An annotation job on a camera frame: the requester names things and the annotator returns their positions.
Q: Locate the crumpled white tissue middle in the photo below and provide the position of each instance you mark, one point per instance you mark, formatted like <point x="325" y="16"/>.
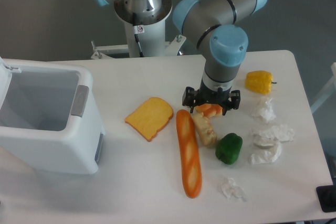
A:
<point x="269" y="143"/>

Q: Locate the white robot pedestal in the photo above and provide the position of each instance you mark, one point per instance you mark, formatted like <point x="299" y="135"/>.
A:
<point x="144" y="24"/>

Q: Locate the crumpled white tissue upper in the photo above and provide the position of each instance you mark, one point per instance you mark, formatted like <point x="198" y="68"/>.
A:
<point x="264" y="110"/>

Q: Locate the crumpled white tissue lower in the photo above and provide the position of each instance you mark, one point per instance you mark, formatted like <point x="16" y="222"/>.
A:
<point x="230" y="189"/>

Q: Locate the green bell pepper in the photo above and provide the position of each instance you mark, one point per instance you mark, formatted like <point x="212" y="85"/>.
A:
<point x="228" y="148"/>

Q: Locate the crumpled white tissue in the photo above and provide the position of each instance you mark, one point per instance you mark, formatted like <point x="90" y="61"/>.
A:
<point x="264" y="110"/>
<point x="269" y="143"/>
<point x="230" y="189"/>

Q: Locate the orange braided bun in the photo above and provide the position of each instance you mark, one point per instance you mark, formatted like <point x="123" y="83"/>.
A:
<point x="209" y="110"/>

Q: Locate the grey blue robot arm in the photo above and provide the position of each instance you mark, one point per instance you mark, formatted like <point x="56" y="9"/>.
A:
<point x="210" y="27"/>

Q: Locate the pale bread chunk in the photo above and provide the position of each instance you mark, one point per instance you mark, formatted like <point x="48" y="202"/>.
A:
<point x="204" y="129"/>

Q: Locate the black device at edge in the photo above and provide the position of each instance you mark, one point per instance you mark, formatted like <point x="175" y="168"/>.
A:
<point x="326" y="197"/>

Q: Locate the long orange baguette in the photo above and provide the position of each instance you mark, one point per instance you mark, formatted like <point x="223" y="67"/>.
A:
<point x="190" y="160"/>

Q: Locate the yellow bell pepper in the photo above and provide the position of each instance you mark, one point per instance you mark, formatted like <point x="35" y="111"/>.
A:
<point x="259" y="81"/>

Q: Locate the white furniture at right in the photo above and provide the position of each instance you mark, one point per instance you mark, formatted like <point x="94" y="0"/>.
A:
<point x="326" y="91"/>

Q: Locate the white plastic bin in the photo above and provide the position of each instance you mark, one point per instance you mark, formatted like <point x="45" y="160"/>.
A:
<point x="49" y="117"/>

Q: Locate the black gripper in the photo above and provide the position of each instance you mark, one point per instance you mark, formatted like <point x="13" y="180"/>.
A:
<point x="228" y="100"/>

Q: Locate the yellow toast slice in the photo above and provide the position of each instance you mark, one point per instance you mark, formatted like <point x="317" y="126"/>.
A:
<point x="150" y="117"/>

